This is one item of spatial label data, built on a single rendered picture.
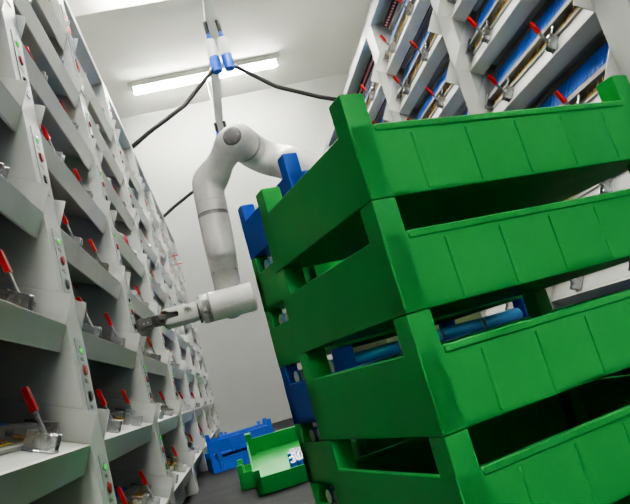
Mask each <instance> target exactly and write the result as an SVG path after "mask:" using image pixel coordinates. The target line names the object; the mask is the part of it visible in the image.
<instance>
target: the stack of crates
mask: <svg viewBox="0 0 630 504"><path fill-rule="evenodd" d="M596 89H597V91H598V94H599V97H600V99H601V102H596V103H585V104H575V105H564V106H554V107H543V108H533V109H522V110H512V111H501V112H491V113H481V114H470V115H460V116H449V117H439V118H428V119H418V120H407V121H397V122H386V123H376V124H373V125H372V123H371V120H370V117H369V113H368V110H367V107H366V104H365V101H364V98H363V95H362V94H361V93H356V94H342V95H339V96H338V97H337V98H336V99H335V100H334V102H333V103H332V104H331V105H330V106H329V111H330V114H331V118H332V121H333V124H334V128H335V131H336V134H337V138H338V139H337V140H336V141H335V142H334V144H333V145H332V146H331V147H330V148H329V149H328V150H327V151H326V152H325V153H324V154H323V155H322V156H321V157H320V158H319V160H318V161H317V162H316V163H315V164H314V165H313V166H312V167H311V168H310V169H309V170H308V171H307V172H306V173H305V174H304V175H303V177H302V178H301V179H300V180H299V181H298V182H297V183H296V184H295V185H294V186H293V187H292V188H291V189H290V190H289V191H288V192H287V194H286V195H285V196H284V197H283V198H282V194H281V191H280V188H279V187H271V188H263V189H261V190H260V191H259V192H258V194H257V195H256V200H257V203H258V207H259V211H260V214H261V218H262V223H263V227H264V230H265V234H266V238H267V241H268V245H269V249H270V252H271V256H272V260H273V264H274V267H275V272H276V273H277V277H278V281H279V284H280V288H281V292H282V296H283V300H284V304H285V308H286V312H287V315H288V319H289V323H290V326H291V330H292V334H293V337H294V341H295V345H296V348H297V353H298V354H300V355H299V358H300V362H301V366H302V369H303V373H304V377H305V380H306V385H307V389H308V393H309V396H310V400H311V404H312V407H313V411H314V415H315V418H316V422H317V426H318V430H319V433H320V438H321V440H323V441H322V443H323V447H324V450H325V454H326V458H327V461H328V465H329V469H330V474H331V477H332V481H333V485H334V489H335V492H336V496H337V500H338V503H339V504H630V374H628V375H620V376H613V377H606V376H608V375H611V374H614V373H616V372H619V371H622V370H624V369H627V368H630V289H626V290H623V291H619V292H616V293H612V294H608V295H605V296H601V297H597V298H594V299H590V300H586V301H583V302H579V303H576V304H572V305H568V306H565V307H561V308H557V309H554V310H553V308H552V305H551V302H550V299H549V296H548V294H547V291H546V289H544V288H547V287H550V286H553V285H556V284H560V283H563V282H566V281H569V280H572V279H575V278H578V277H581V276H584V275H587V274H591V273H594V272H597V271H600V270H603V269H606V268H609V267H612V266H615V265H618V264H622V263H625V262H628V261H630V189H624V190H619V191H614V192H608V193H603V194H598V195H592V196H587V197H582V198H576V199H571V200H566V199H568V198H570V197H572V196H574V195H576V194H578V193H580V192H582V191H585V190H587V189H589V188H591V187H593V186H595V185H597V184H599V183H601V182H603V181H605V180H607V179H610V178H612V177H614V176H616V175H618V174H620V173H622V172H624V171H626V170H628V171H629V173H630V83H629V81H628V78H627V76H626V75H613V76H610V77H609V78H607V79H606V80H604V81H603V82H601V83H600V84H598V85H597V86H596ZM564 200H566V201H564ZM339 260H343V261H341V262H340V263H338V264H337V265H335V266H333V267H332V268H330V269H329V270H327V271H326V272H324V273H322V274H321V275H319V276H318V277H316V278H315V279H313V280H311V281H310V282H308V283H307V284H306V280H305V277H304V273H303V269H302V268H304V267H309V266H314V265H319V264H324V263H329V262H334V261H339ZM520 295H522V298H523V300H524V303H525V306H526V309H527V312H528V315H529V317H525V318H522V319H519V320H515V321H512V322H508V323H505V324H501V325H498V326H494V327H491V328H487V329H484V330H481V331H477V332H474V333H470V334H467V335H463V336H460V337H456V338H453V339H449V340H446V341H442V342H440V339H439V336H438V333H437V330H436V327H435V323H434V320H433V319H434V318H438V317H441V316H445V315H449V314H453V313H456V312H460V311H464V310H468V309H471V308H475V307H479V306H483V305H486V304H490V303H494V302H498V301H501V300H505V299H509V298H513V297H516V296H520ZM393 329H396V333H397V336H398V339H399V343H400V346H401V349H402V353H401V354H398V355H394V356H391V357H387V358H384V359H380V360H377V361H373V362H370V363H366V364H363V365H359V366H356V367H353V368H349V369H346V370H342V371H339V372H335V373H331V370H330V366H329V362H328V359H327V355H326V352H325V349H324V348H326V347H329V346H333V345H337V344H340V343H344V342H348V341H352V340H355V339H359V338H363V337H367V336H370V335H374V334H378V333H382V332H385V331H389V330H393ZM603 377H605V378H603ZM412 437H414V438H412ZM381 438H411V439H408V440H405V441H403V442H400V443H397V444H394V445H391V446H389V447H386V448H383V449H380V450H378V451H375V452H372V453H369V454H367V455H364V456H361V457H358V458H356V459H355V456H354V452H353V448H352V445H351V441H350V439H381Z"/></svg>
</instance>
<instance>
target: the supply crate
mask: <svg viewBox="0 0 630 504"><path fill-rule="evenodd" d="M277 161H278V165H279V168H280V172H281V176H282V180H281V181H280V182H279V183H278V185H277V186H276V187H279V188H280V191H281V194H282V198H283V197H284V196H285V195H286V194H287V192H288V191H289V190H290V189H291V188H292V187H293V186H294V185H295V184H296V183H297V182H298V181H299V180H300V179H301V178H302V177H303V175H304V174H305V173H306V172H307V171H308V170H303V171H302V170H301V167H300V163H299V160H298V156H297V153H296V152H294V153H285V154H282V155H281V156H280V157H279V159H278V160H277ZM238 213H239V217H240V220H241V224H242V229H243V232H244V236H245V240H246V244H247V248H248V251H249V255H250V259H251V260H253V259H254V258H255V257H259V256H264V255H267V256H268V257H270V256H271V252H270V249H269V245H268V241H267V238H266V234H265V230H264V227H263V223H262V218H261V214H260V211H259V207H257V209H256V210H255V208H254V205H253V204H246V205H241V206H240V207H239V209H238Z"/></svg>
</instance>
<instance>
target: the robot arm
mask: <svg viewBox="0 0 630 504"><path fill-rule="evenodd" d="M294 152H296V153H297V156H298V160H299V163H300V167H301V170H302V171H303V170H309V169H310V168H311V167H312V166H313V165H314V164H315V163H316V162H317V161H318V160H319V158H320V157H321V156H320V155H317V154H315V153H312V152H310V151H307V150H304V149H301V148H298V147H295V146H290V145H282V144H277V143H274V142H271V141H269V140H267V139H265V138H263V137H262V136H260V135H259V134H258V133H256V132H255V131H254V130H252V129H251V128H250V127H248V126H246V125H244V124H241V123H234V124H231V125H228V126H227V127H225V128H224V129H223V130H221V131H220V132H219V134H218V135H217V136H216V138H215V141H214V144H213V147H212V150H211V152H210V154H209V156H208V157H207V159H206V160H205V161H204V162H203V163H202V164H201V166H200V167H199V168H198V169H197V170H196V172H195V174H194V176H193V180H192V189H193V194H194V200H195V205H196V210H197V215H198V220H199V225H200V230H201V234H202V239H203V244H204V248H205V252H206V257H207V261H208V265H209V269H210V273H211V277H212V281H213V286H214V290H215V291H212V292H208V293H205V294H201V295H198V296H199V299H197V297H195V302H191V303H186V304H182V305H178V306H174V307H171V308H167V309H164V310H162V311H161V313H162V314H159V315H156V316H152V317H147V318H143V319H139V320H137V325H138V329H139V331H145V330H149V329H153V328H154V327H159V326H163V325H164V327H165V328H167V329H168V330H171V329H174V328H177V327H181V326H184V325H188V324H191V323H194V322H197V321H199V320H200V321H201V323H203V321H204V320H205V324H207V323H211V322H214V321H218V320H222V319H226V318H229V319H234V318H237V317H239V316H240V315H241V314H245V313H249V312H253V311H256V310H257V309H258V302H257V297H256V293H255V290H254V287H253V285H252V283H251V282H248V283H244V284H241V282H240V276H239V269H238V263H237V255H236V249H235V243H234V237H233V232H232V227H231V222H230V217H229V212H228V207H227V202H226V197H225V188H226V186H227V185H228V182H229V180H230V177H231V173H232V170H233V167H234V166H235V165H236V164H237V163H238V162H239V163H241V164H242V165H244V166H246V167H247V168H249V169H251V170H253V171H256V172H258V173H261V174H264V175H267V176H272V177H276V178H280V179H282V176H281V172H280V168H279V165H278V161H277V160H278V159H279V157H280V156H281V155H282V154H285V153H294Z"/></svg>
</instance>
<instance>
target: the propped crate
mask: <svg viewBox="0 0 630 504"><path fill-rule="evenodd" d="M244 435H245V439H246V445H247V449H248V454H249V458H250V463H251V468H252V472H253V477H254V480H255V484H256V488H257V492H258V495H259V496H262V495H266V494H269V493H272V492H275V491H278V490H281V489H285V488H288V487H291V486H294V485H297V484H301V483H304V482H307V481H309V478H308V474H307V471H306V467H305V464H302V465H298V466H295V467H292V468H290V463H289V459H288V455H287V453H288V452H289V450H290V449H293V448H294V449H295V448H296V447H300V444H299V440H298V436H297V432H296V428H295V426H293V427H289V428H286V429H282V430H279V431H276V432H272V433H269V434H266V435H262V436H259V437H256V438H251V434H250V432H248V433H245V434H244Z"/></svg>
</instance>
